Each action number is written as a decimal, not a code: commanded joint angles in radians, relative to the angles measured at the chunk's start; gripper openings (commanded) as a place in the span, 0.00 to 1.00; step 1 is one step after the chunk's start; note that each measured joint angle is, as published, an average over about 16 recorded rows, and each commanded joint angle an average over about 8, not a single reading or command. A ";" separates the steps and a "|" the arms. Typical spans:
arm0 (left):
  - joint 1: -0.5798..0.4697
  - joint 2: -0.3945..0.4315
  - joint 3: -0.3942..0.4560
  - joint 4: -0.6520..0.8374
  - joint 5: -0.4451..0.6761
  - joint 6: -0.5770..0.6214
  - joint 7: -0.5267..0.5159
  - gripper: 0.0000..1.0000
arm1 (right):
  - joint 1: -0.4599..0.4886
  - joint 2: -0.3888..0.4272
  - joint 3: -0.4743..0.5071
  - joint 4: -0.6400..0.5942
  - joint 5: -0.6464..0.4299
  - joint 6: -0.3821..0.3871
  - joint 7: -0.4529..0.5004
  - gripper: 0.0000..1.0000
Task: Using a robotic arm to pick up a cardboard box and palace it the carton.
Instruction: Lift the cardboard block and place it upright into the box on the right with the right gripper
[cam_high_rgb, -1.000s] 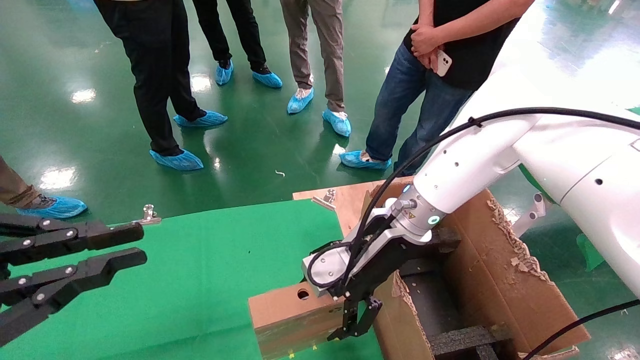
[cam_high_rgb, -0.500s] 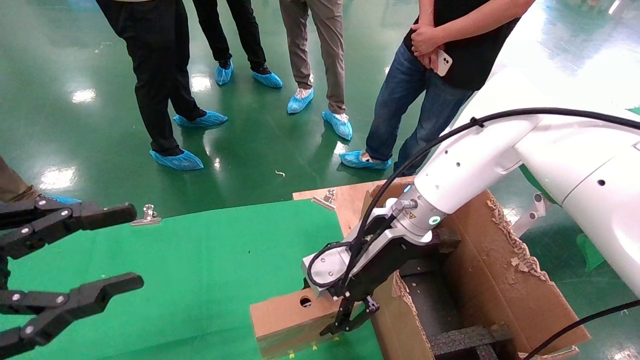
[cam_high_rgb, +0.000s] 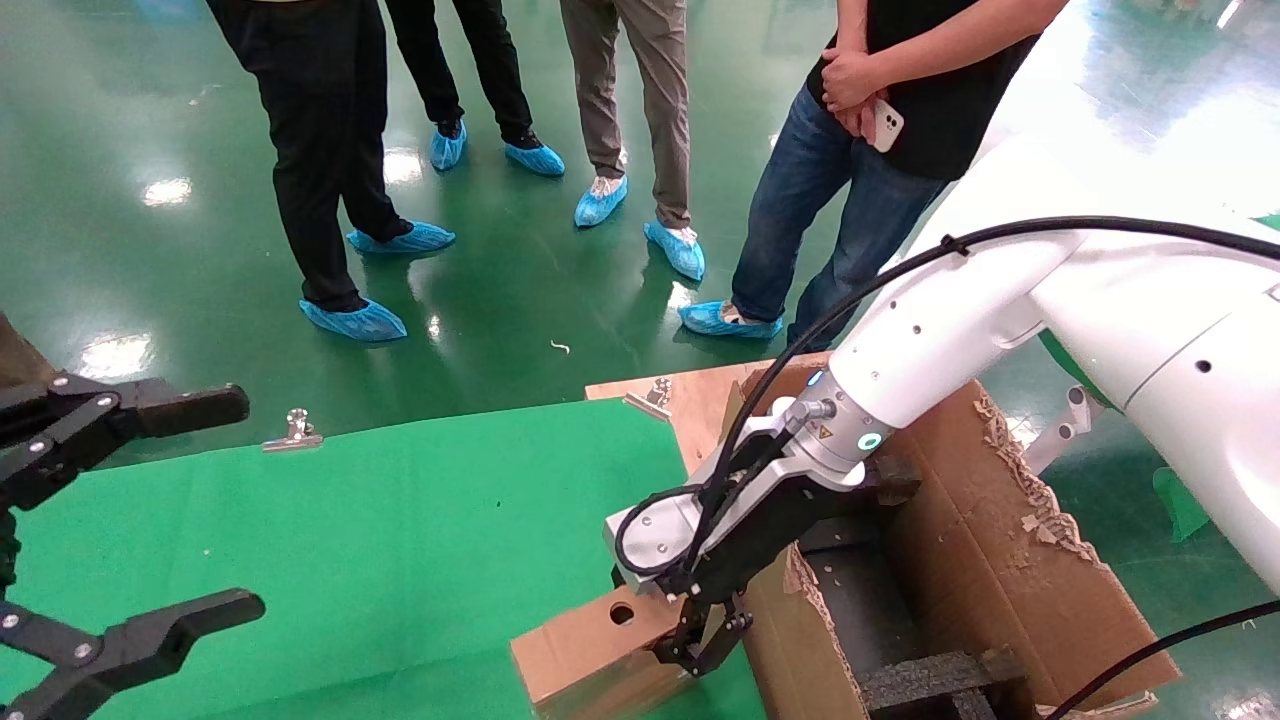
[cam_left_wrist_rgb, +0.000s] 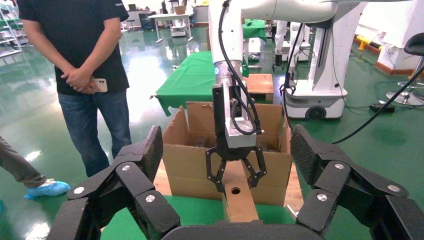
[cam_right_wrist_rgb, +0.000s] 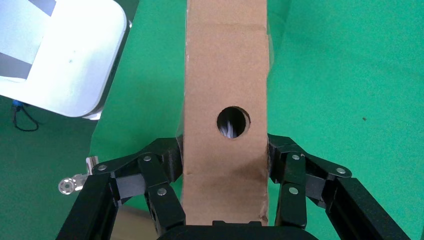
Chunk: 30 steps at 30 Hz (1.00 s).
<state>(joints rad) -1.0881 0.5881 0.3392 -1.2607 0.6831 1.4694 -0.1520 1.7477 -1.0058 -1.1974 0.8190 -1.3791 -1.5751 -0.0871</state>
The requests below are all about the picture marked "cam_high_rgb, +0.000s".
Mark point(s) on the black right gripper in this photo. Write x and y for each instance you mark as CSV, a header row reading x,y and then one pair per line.
x,y
780,530

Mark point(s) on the person black slim trousers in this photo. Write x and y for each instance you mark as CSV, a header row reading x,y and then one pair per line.
x,y
500,60

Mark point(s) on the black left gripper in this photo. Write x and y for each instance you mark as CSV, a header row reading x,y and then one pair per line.
x,y
6,550

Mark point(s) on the large open cardboard carton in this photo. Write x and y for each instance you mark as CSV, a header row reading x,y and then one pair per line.
x,y
1000,560

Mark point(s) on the person brown trousers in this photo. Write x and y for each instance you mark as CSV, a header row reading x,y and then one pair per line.
x,y
20,355

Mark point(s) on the person black shirt blue jeans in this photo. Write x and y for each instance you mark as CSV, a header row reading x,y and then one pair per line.
x,y
800,180

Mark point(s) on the small cardboard box with hole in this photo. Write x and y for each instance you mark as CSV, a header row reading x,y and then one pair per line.
x,y
590,650

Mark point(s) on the black foam insert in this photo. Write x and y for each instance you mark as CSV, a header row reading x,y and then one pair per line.
x,y
930,680

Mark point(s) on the person black wide trousers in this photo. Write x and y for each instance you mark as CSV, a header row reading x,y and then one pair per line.
x,y
320,100

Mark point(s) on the blue shoe cover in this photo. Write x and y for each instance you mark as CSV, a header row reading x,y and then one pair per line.
x,y
405,238
447,148
535,159
355,322
600,203
678,252
730,322

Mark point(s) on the person khaki trousers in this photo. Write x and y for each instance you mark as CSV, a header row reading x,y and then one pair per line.
x,y
650,80

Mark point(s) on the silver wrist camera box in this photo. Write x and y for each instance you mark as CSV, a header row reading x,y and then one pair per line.
x,y
655,540

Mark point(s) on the white smartphone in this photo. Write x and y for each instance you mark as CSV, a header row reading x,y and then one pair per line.
x,y
888,125

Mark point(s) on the silver binder clip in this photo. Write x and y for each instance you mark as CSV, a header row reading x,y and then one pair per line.
x,y
295,432
650,400

